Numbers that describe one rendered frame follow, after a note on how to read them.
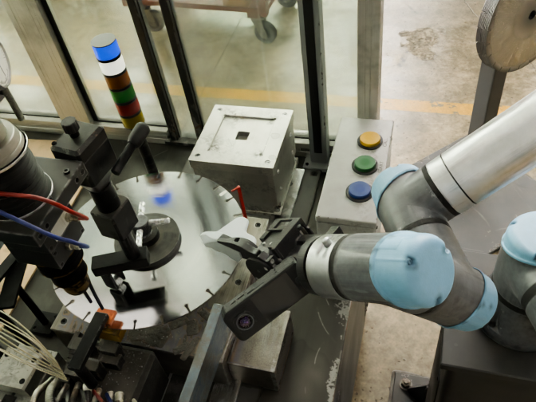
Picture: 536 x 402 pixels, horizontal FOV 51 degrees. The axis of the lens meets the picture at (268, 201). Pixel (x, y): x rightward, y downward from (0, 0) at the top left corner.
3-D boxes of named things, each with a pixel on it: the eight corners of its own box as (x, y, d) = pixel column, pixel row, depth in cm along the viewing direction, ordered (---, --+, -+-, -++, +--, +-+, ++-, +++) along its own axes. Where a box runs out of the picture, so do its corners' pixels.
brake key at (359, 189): (350, 187, 106) (350, 179, 104) (372, 189, 105) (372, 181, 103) (347, 202, 103) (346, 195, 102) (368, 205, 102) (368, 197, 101)
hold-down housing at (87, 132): (118, 212, 83) (66, 103, 68) (145, 220, 81) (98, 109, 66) (96, 240, 79) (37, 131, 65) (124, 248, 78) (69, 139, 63)
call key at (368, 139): (361, 137, 115) (361, 130, 113) (381, 139, 114) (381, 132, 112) (358, 151, 112) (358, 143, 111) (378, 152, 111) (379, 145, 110)
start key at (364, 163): (356, 161, 110) (356, 153, 109) (376, 163, 109) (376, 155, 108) (352, 175, 108) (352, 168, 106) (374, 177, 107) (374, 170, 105)
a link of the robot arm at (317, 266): (351, 315, 63) (313, 262, 60) (324, 311, 66) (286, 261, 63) (384, 267, 66) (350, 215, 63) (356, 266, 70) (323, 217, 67)
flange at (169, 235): (189, 251, 92) (186, 242, 90) (124, 278, 90) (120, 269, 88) (169, 207, 99) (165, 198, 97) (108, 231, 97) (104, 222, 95)
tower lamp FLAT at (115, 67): (108, 61, 106) (103, 48, 104) (129, 62, 105) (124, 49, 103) (97, 76, 103) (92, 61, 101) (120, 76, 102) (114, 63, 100)
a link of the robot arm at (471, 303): (474, 238, 70) (419, 209, 64) (516, 313, 63) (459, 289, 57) (427, 272, 74) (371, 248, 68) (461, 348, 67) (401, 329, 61)
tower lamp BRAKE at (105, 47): (103, 46, 104) (97, 32, 102) (124, 48, 103) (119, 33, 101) (92, 61, 101) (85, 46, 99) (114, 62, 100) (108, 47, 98)
